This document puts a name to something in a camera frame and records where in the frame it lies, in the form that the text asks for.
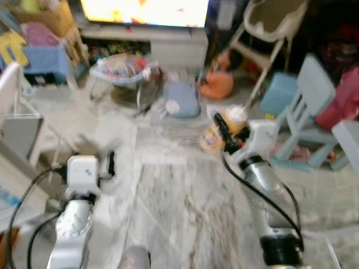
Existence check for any tan wicker basket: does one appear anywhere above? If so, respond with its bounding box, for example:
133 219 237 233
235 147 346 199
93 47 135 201
10 0 77 41

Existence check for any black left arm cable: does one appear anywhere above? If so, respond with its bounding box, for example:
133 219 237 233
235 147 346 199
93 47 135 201
4 164 69 269

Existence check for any white baby high chair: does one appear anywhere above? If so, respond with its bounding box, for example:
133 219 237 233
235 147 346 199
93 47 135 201
227 0 310 108

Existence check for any grey robot left leg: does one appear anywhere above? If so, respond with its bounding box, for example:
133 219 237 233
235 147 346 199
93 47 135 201
118 246 151 269

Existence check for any yellow bottle white cap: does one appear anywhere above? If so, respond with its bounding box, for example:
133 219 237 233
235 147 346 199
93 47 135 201
199 105 249 155

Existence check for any yellow plush toy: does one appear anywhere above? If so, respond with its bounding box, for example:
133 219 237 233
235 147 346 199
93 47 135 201
0 30 30 69

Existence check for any grey blue child chair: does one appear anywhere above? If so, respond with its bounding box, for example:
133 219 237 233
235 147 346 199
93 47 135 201
274 53 338 169

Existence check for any white television cabinet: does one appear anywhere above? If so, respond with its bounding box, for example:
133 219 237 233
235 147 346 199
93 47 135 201
79 25 210 72

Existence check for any pink floor mat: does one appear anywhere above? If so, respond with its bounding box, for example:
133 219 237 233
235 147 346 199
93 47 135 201
283 142 338 170

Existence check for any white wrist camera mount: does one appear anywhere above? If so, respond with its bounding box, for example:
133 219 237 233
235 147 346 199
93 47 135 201
66 155 102 194
238 119 280 166

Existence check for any light blue stool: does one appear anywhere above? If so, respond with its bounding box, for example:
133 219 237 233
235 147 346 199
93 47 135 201
259 71 299 119

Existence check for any blue storage box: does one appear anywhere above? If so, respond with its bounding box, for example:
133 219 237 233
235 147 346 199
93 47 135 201
19 41 75 86

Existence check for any orange doll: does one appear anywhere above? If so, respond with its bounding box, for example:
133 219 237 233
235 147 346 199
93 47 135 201
197 49 243 101

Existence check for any small black box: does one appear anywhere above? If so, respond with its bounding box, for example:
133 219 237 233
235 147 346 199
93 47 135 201
25 72 50 87

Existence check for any pink cloth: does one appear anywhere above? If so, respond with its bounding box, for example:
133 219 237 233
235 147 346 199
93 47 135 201
19 21 61 49

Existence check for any colourful baby bouncer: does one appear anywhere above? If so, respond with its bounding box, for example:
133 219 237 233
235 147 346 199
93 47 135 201
88 53 164 111

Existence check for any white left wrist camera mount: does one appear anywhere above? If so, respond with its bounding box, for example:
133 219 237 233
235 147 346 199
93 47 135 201
66 155 102 194

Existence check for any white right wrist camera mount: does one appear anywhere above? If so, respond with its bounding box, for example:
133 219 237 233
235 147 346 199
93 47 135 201
238 119 280 166

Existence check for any red pink bag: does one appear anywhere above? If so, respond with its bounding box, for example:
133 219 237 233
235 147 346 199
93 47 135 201
314 64 359 133

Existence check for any bright television screen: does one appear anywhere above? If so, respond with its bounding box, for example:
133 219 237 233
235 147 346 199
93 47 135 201
79 0 211 29

